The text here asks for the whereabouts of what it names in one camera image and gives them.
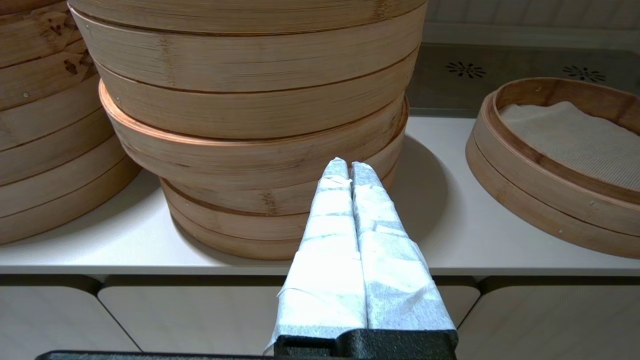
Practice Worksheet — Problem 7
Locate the white cabinet door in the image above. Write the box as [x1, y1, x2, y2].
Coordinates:
[456, 285, 640, 360]
[97, 285, 481, 360]
[0, 285, 141, 360]

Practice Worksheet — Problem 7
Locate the small bamboo steamer basket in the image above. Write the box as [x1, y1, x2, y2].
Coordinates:
[465, 76, 640, 260]

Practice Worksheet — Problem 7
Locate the small white steamer liner cloth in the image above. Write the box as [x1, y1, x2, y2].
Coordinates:
[499, 101, 640, 192]

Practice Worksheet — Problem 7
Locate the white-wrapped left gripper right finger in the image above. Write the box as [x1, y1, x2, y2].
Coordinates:
[351, 161, 457, 332]

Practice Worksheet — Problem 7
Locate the large bamboo steamer basket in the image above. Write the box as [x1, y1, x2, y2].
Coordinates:
[159, 150, 401, 262]
[98, 80, 411, 192]
[0, 75, 142, 246]
[66, 0, 429, 140]

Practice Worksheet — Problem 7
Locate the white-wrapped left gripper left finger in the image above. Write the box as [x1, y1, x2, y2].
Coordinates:
[264, 157, 369, 354]

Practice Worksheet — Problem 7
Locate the stainless steel vent panel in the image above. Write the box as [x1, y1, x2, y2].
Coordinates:
[406, 42, 640, 119]

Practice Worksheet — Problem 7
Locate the dark-spotted bamboo steamer basket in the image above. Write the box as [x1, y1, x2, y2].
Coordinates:
[0, 0, 99, 112]

